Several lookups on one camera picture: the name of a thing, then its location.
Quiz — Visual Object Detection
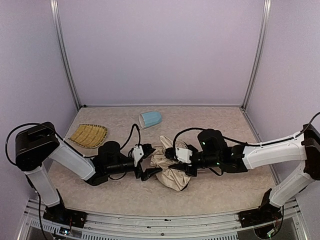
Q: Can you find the beige folding umbrella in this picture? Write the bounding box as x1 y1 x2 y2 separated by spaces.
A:
150 135 191 192

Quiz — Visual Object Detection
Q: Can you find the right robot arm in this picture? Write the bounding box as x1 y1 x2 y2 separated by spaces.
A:
165 123 320 216

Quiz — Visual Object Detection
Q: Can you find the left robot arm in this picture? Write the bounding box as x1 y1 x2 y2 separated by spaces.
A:
15 122 162 219

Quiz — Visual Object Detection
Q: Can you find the light blue mug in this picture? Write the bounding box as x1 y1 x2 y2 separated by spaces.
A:
138 111 162 129

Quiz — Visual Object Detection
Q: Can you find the woven bamboo tray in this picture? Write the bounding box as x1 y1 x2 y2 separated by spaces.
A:
68 124 108 149

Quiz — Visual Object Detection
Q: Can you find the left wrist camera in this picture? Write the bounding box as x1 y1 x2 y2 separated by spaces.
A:
128 143 156 168

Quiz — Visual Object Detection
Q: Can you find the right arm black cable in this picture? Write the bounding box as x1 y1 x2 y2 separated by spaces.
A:
173 127 208 151

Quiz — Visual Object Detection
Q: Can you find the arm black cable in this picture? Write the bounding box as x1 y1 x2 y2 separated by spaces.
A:
173 127 208 151
119 124 142 151

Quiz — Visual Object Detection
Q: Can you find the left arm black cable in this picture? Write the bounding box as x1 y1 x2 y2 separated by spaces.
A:
119 124 142 151

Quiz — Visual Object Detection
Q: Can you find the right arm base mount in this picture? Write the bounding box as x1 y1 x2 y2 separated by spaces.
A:
238 207 283 228

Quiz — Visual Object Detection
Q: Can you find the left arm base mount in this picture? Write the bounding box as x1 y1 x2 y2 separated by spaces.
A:
43 208 88 229

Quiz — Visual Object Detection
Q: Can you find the aluminium front rail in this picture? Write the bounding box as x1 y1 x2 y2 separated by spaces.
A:
15 199 310 240

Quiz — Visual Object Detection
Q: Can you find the right aluminium corner post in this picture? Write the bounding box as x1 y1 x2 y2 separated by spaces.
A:
241 0 272 112

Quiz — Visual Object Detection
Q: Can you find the aluminium corner post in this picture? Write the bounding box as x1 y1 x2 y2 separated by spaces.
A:
50 0 82 111
241 0 272 112

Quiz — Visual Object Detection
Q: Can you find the left aluminium corner post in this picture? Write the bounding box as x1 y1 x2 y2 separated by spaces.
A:
50 0 82 111

